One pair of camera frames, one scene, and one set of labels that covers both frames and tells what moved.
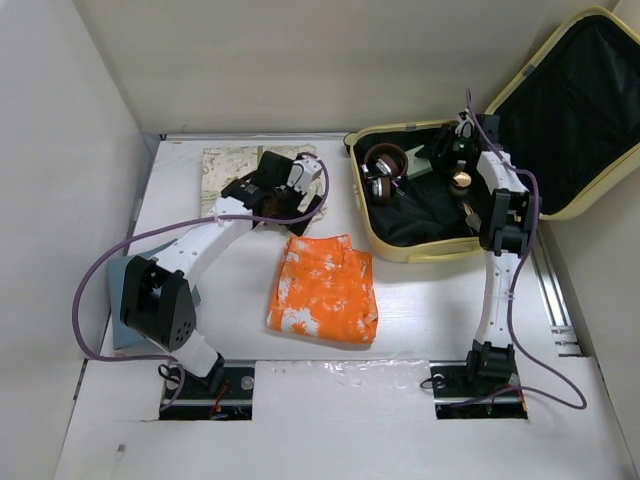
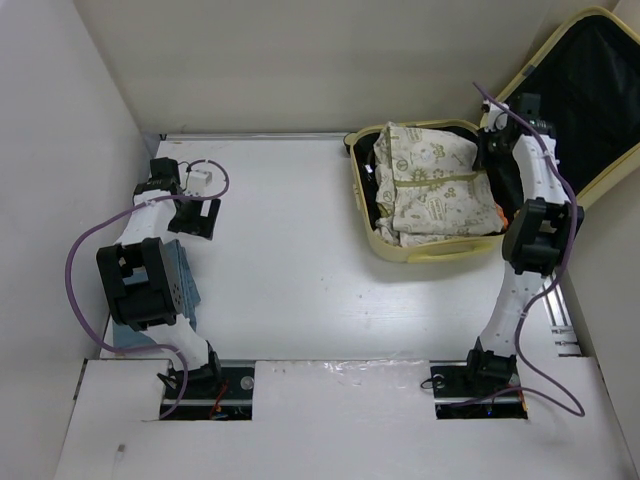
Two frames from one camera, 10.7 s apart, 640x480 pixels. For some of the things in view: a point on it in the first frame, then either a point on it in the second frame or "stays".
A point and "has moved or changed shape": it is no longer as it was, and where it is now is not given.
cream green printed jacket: x=225 y=163 -> x=428 y=186
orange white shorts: x=324 y=290 has moved or changed shape
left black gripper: x=298 y=198 -> x=199 y=225
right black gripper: x=445 y=133 -> x=485 y=160
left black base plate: x=188 y=398 stays
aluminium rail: x=554 y=299 stays
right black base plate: x=457 y=397 stays
